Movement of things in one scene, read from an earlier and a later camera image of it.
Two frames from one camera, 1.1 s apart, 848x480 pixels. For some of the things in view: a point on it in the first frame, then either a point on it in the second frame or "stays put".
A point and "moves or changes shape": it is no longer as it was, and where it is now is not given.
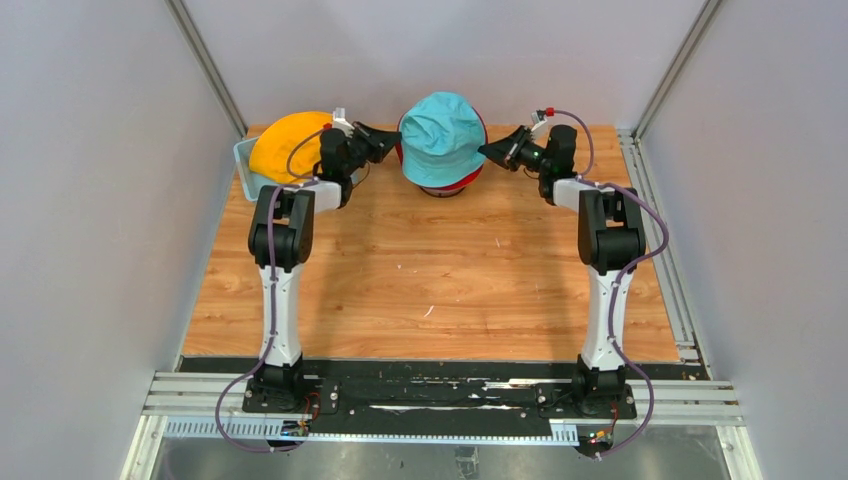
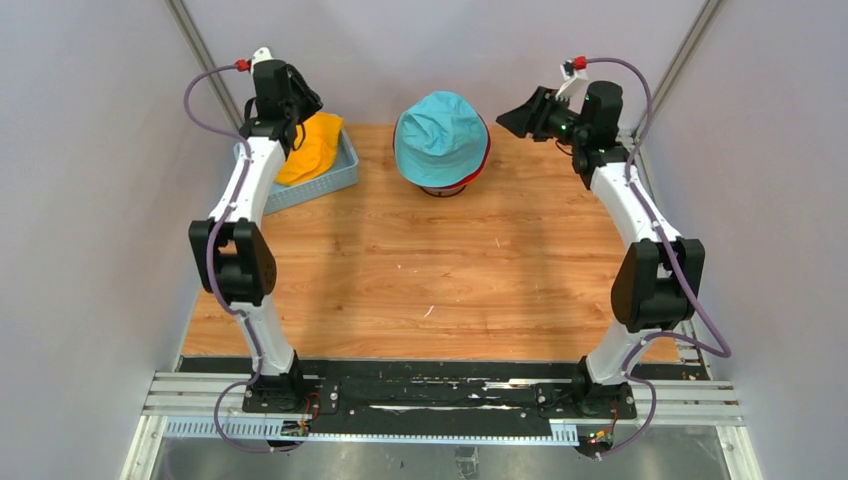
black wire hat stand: x=442 y=195 stays put
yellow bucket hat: x=288 y=149 stays put
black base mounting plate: x=559 y=387 stays put
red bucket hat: x=453 y=186 moves or changes shape
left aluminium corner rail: x=207 y=61 stays put
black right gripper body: x=522 y=152 -> x=554 y=120
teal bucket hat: x=440 y=140 stays put
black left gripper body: x=363 y=148 -> x=302 y=103
